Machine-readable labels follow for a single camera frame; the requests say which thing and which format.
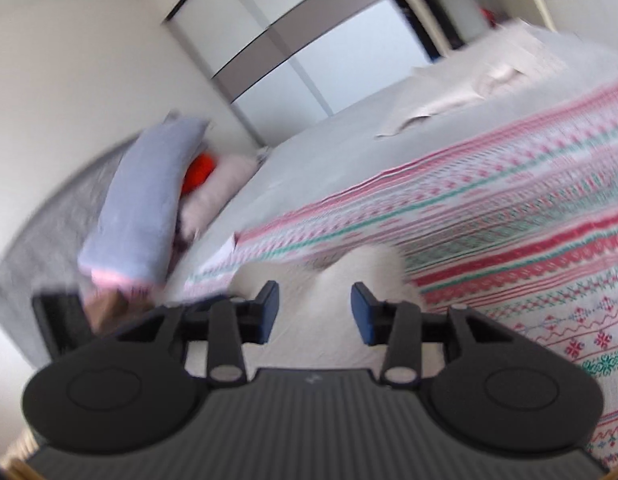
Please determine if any black bedside furniture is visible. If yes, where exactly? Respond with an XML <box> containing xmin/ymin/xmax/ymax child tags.
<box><xmin>31</xmin><ymin>287</ymin><xmax>98</xmax><ymax>362</ymax></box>

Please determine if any light blue pillow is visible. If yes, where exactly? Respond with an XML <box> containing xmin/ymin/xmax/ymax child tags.
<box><xmin>78</xmin><ymin>114</ymin><xmax>213</xmax><ymax>287</ymax></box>

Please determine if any patterned pink green blanket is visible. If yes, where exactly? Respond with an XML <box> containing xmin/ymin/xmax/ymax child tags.
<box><xmin>184</xmin><ymin>67</ymin><xmax>618</xmax><ymax>472</ymax></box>

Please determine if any grey quilted headboard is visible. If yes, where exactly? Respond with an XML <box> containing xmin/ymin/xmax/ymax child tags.
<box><xmin>0</xmin><ymin>149</ymin><xmax>140</xmax><ymax>362</ymax></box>

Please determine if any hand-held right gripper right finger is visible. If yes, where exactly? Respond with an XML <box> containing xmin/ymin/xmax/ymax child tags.
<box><xmin>351</xmin><ymin>281</ymin><xmax>510</xmax><ymax>388</ymax></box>

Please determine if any pale pink pillow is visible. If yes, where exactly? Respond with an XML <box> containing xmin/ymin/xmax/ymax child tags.
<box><xmin>176</xmin><ymin>154</ymin><xmax>263</xmax><ymax>242</ymax></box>

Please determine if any brown cloth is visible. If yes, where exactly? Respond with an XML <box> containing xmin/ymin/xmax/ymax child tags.
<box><xmin>84</xmin><ymin>284</ymin><xmax>157</xmax><ymax>337</ymax></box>

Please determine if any cream fleece garment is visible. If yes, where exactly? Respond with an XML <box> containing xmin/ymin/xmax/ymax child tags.
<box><xmin>229</xmin><ymin>242</ymin><xmax>426</xmax><ymax>377</ymax></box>

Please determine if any grey bed sheet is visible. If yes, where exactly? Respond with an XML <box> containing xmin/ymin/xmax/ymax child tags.
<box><xmin>164</xmin><ymin>24</ymin><xmax>618</xmax><ymax>302</ymax></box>

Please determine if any orange plush toy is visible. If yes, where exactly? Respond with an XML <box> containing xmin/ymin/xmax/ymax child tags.
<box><xmin>181</xmin><ymin>153</ymin><xmax>220</xmax><ymax>196</ymax></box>

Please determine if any white sliding door wardrobe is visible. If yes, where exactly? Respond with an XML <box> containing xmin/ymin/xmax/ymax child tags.
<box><xmin>143</xmin><ymin>0</ymin><xmax>451</xmax><ymax>147</ymax></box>

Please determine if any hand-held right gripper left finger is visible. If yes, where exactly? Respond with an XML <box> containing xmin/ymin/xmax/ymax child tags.
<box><xmin>120</xmin><ymin>280</ymin><xmax>281</xmax><ymax>388</ymax></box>

